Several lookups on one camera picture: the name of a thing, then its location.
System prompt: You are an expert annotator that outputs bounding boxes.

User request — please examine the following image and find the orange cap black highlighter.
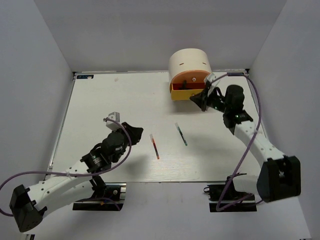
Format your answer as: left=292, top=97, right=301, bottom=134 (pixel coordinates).
left=172, top=83, right=203, bottom=90

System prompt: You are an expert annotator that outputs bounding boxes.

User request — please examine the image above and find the green cap black highlighter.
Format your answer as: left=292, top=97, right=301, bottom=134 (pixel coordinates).
left=179, top=80, right=188, bottom=90

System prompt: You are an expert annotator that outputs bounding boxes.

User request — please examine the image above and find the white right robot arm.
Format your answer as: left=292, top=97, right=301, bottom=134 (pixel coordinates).
left=189, top=85, right=301, bottom=203

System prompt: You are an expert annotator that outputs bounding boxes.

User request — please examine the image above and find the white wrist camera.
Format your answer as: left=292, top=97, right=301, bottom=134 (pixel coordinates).
left=103, top=111, right=122, bottom=132
left=203, top=72, right=217, bottom=88

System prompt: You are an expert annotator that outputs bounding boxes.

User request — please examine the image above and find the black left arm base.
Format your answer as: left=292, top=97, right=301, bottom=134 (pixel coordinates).
left=72, top=183, right=127, bottom=212

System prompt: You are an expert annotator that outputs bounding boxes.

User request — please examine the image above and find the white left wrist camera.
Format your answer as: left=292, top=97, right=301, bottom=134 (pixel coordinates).
left=103, top=111, right=122, bottom=132

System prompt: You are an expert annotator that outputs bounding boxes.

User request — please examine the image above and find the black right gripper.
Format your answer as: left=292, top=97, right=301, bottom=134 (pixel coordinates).
left=190, top=86, right=231, bottom=114

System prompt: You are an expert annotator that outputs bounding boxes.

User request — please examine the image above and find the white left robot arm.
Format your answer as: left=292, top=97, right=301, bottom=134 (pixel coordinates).
left=9, top=121, right=144, bottom=233

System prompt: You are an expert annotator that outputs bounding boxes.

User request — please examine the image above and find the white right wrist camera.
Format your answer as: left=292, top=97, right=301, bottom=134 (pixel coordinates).
left=203, top=72, right=217, bottom=88

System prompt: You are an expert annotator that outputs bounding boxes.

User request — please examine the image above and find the cream round drawer cabinet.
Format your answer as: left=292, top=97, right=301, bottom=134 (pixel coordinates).
left=168, top=48, right=212, bottom=101

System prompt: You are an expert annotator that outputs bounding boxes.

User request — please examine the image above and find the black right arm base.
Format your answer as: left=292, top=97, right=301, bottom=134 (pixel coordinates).
left=203, top=182, right=257, bottom=213

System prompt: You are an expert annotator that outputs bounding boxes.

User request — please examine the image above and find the green ink pen refill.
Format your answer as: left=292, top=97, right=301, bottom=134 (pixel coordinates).
left=175, top=122, right=188, bottom=146

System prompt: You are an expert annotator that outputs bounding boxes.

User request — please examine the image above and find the red ink pen refill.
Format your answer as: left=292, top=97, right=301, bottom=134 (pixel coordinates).
left=149, top=134, right=160, bottom=160

